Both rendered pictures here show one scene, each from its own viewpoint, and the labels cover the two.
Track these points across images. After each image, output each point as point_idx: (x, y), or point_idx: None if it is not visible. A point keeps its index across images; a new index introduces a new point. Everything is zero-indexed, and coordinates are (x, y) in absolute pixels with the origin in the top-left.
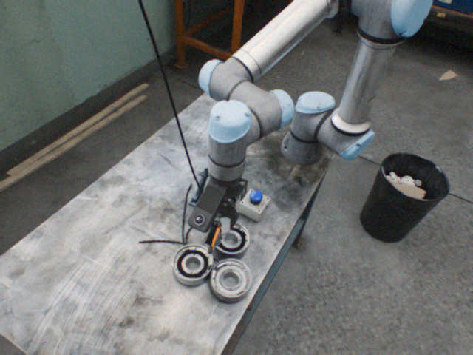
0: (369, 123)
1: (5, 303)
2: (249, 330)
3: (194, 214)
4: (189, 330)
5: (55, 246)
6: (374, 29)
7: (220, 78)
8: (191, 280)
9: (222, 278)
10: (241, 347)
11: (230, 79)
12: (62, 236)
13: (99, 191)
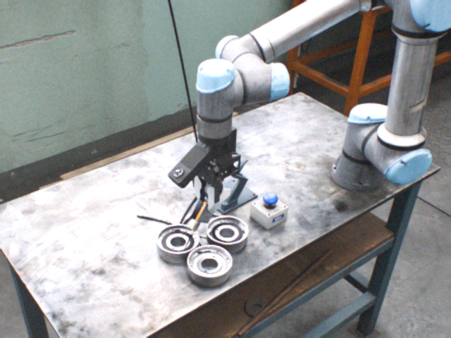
0: (421, 139)
1: (12, 229)
2: None
3: (175, 167)
4: (151, 295)
5: (65, 201)
6: (400, 22)
7: (230, 48)
8: (169, 252)
9: (201, 260)
10: None
11: (238, 50)
12: (74, 194)
13: (120, 168)
